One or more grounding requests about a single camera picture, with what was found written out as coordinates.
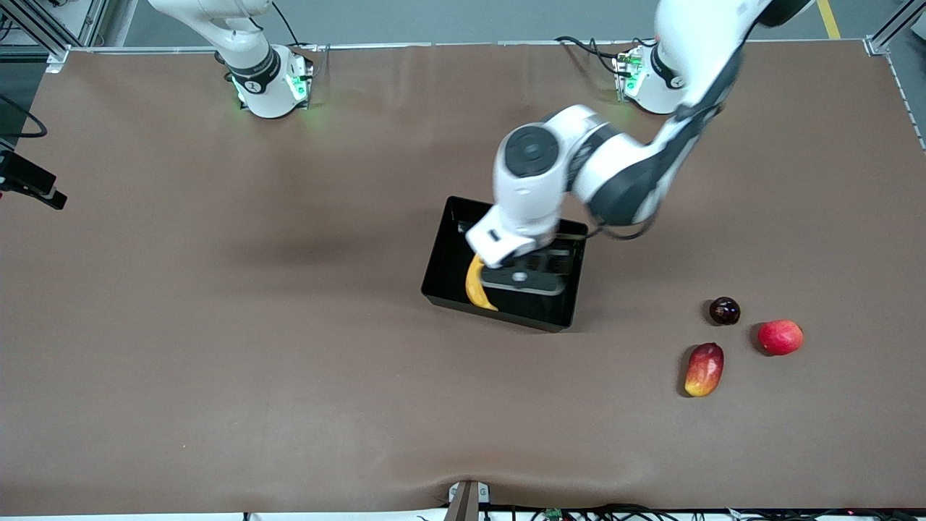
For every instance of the red yellow mango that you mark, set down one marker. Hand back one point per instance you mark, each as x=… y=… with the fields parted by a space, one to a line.
x=704 y=370

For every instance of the dark purple plum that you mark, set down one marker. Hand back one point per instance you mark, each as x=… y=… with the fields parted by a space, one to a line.
x=724 y=310

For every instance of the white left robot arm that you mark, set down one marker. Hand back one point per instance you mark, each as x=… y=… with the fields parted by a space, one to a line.
x=622 y=166

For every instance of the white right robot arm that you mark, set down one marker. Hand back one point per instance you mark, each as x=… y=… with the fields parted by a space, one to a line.
x=268 y=94

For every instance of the large table cover mat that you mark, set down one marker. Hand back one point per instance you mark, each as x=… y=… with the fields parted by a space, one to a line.
x=289 y=362

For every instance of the aluminium frame profile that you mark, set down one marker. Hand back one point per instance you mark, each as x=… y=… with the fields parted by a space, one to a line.
x=51 y=32
x=886 y=36

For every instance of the small green circuit board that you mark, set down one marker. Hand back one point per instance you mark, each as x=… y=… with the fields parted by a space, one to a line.
x=553 y=514

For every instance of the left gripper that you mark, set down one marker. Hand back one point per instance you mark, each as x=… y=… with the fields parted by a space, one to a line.
x=555 y=259

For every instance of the black plastic box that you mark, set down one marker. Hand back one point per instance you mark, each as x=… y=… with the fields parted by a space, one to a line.
x=448 y=275

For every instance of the grey metal bracket post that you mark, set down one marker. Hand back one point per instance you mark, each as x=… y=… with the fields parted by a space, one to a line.
x=466 y=503

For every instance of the yellow banana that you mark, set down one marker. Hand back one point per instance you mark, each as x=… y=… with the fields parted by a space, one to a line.
x=475 y=289

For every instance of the pinkish red round fruit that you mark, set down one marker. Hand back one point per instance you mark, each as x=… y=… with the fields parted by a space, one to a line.
x=780 y=337

